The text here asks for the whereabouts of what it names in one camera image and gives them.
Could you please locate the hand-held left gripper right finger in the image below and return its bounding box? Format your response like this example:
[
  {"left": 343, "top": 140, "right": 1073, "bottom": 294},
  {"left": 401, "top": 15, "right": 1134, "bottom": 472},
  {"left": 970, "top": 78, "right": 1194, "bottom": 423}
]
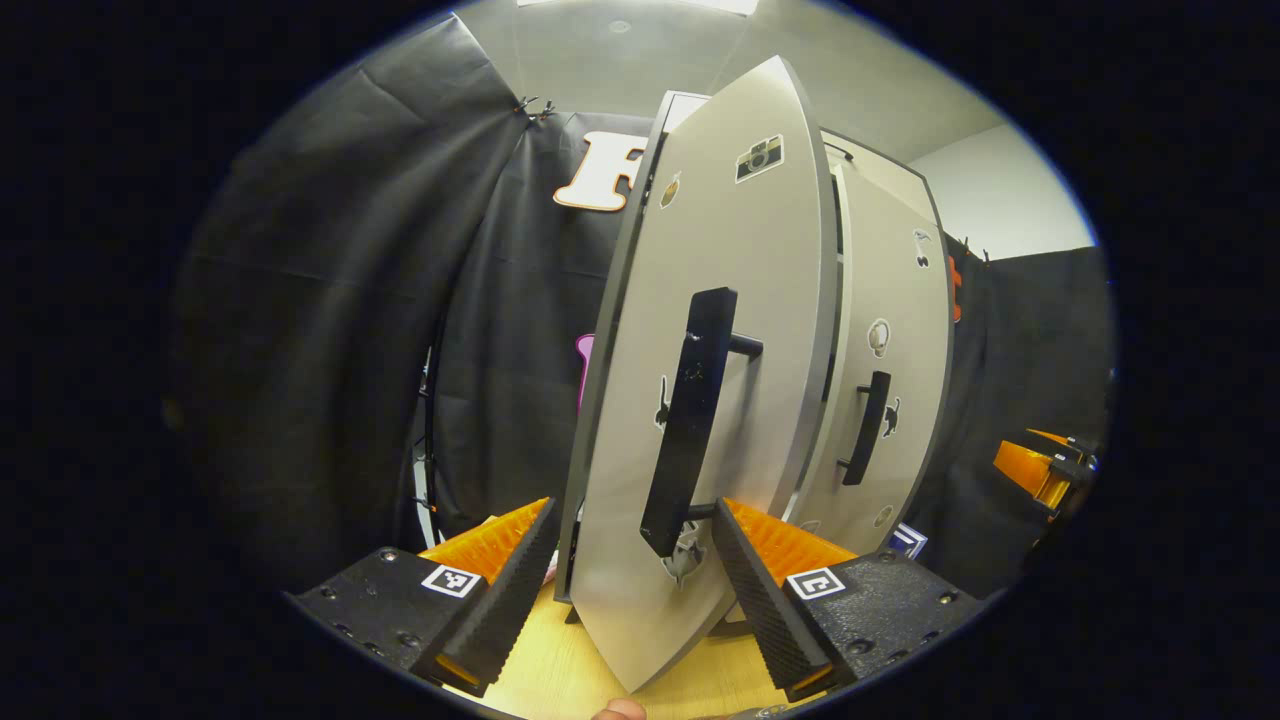
[{"left": 710, "top": 495, "right": 988, "bottom": 704}]

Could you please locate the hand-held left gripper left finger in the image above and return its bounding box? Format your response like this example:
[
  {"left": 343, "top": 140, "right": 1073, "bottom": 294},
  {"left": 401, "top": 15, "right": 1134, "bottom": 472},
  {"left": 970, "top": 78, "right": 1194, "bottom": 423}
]
[{"left": 283, "top": 495, "right": 562, "bottom": 699}]

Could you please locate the white cabinet door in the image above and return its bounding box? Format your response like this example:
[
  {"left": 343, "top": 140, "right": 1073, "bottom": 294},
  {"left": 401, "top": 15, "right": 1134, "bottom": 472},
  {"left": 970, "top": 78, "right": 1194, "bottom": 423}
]
[
  {"left": 553, "top": 55, "right": 841, "bottom": 694},
  {"left": 800, "top": 160, "right": 953, "bottom": 549}
]

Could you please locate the white cabinet top panel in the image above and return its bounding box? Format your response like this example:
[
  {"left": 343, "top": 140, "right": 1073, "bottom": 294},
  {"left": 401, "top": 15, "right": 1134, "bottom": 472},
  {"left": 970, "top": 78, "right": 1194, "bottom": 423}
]
[{"left": 820, "top": 128, "right": 941, "bottom": 206}]

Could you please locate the black backdrop cloth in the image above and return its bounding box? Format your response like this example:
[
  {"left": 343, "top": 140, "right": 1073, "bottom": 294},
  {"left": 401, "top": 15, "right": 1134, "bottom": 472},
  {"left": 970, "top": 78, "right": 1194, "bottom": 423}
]
[
  {"left": 165, "top": 10, "right": 661, "bottom": 601},
  {"left": 910, "top": 235, "right": 1116, "bottom": 601}
]

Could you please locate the black right door handle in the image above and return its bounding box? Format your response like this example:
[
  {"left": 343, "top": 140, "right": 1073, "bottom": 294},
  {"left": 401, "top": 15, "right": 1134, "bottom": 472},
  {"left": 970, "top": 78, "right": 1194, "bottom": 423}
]
[{"left": 838, "top": 370, "right": 893, "bottom": 487}]

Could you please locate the black door handle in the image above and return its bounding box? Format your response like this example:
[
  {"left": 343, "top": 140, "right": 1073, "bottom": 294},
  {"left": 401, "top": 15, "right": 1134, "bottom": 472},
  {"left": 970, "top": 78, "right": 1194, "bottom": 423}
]
[
  {"left": 640, "top": 287, "right": 764, "bottom": 559},
  {"left": 838, "top": 370, "right": 893, "bottom": 487}
]

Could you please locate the black left door handle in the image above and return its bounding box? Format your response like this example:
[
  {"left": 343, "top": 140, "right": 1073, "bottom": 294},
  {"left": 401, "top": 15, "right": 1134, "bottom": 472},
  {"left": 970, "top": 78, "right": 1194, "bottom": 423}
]
[{"left": 640, "top": 287, "right": 764, "bottom": 559}]

